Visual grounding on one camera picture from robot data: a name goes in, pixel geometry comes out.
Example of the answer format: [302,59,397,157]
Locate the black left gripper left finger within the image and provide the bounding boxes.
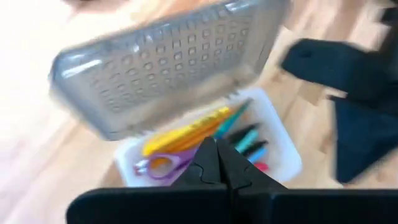
[66,138,233,224]

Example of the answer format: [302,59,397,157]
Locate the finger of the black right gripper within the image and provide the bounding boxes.
[334,98,398,184]

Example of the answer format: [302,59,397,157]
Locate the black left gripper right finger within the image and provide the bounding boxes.
[217,139,398,224]

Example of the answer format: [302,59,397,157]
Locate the purple handled scissors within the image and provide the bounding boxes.
[133,148,200,181]

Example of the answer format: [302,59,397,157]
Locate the red marker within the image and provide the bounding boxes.
[253,161,270,173]

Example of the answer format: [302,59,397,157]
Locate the blue marker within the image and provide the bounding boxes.
[242,140,269,164]

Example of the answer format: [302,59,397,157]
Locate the orange pencil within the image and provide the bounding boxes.
[155,108,234,155]

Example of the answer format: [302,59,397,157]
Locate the clear plastic supply box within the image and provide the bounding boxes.
[48,0,303,188]

